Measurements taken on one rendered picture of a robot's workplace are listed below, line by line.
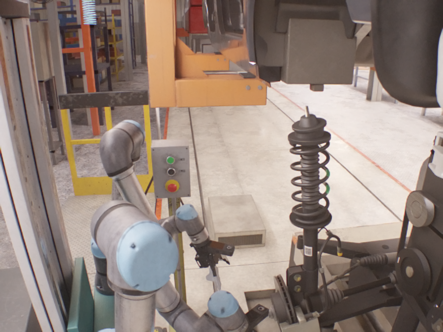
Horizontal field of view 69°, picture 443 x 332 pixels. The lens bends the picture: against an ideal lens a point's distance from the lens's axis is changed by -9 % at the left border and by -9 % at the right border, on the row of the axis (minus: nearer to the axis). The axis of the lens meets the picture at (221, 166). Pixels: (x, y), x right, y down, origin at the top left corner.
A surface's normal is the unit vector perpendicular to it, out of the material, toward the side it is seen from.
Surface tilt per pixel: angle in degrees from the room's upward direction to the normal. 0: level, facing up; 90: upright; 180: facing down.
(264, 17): 100
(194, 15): 90
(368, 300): 8
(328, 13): 111
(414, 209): 90
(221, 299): 25
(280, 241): 0
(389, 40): 90
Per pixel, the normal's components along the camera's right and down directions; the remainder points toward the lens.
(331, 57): 0.12, 0.39
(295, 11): 0.11, 0.69
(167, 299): 0.59, 0.34
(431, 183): -0.99, 0.04
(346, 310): -0.15, -0.90
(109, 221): -0.44, -0.61
